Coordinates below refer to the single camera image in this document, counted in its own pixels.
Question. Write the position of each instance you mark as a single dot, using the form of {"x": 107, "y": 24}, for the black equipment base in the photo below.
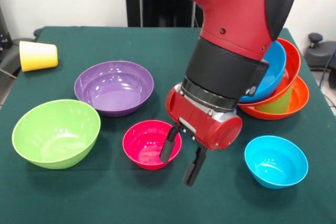
{"x": 16, "y": 51}
{"x": 317, "y": 56}

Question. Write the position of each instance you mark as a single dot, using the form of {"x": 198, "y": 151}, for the large blue plastic bowl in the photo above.
{"x": 270, "y": 74}

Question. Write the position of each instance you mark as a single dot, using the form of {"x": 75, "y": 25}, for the purple plastic bowl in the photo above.
{"x": 114, "y": 87}

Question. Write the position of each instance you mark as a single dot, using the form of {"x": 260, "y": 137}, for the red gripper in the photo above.
{"x": 210, "y": 127}

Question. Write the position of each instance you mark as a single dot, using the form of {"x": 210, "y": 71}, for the green plastic cup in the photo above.
{"x": 281, "y": 103}

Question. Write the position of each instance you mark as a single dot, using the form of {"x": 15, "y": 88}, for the small cyan plastic bowl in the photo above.
{"x": 275, "y": 161}

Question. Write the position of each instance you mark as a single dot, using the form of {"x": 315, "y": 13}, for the pink plastic bowl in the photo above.
{"x": 144, "y": 142}

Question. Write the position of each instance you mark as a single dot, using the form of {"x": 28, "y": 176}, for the large green plastic bowl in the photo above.
{"x": 55, "y": 135}

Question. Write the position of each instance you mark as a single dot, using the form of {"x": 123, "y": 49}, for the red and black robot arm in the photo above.
{"x": 236, "y": 19}

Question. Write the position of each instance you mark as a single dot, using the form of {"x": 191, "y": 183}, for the orange plastic bowl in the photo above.
{"x": 299, "y": 100}
{"x": 293, "y": 64}

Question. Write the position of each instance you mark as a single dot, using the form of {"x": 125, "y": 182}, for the dark green tablecloth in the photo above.
{"x": 105, "y": 198}

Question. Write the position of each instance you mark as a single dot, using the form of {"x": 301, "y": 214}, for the yellow plastic cup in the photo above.
{"x": 39, "y": 56}

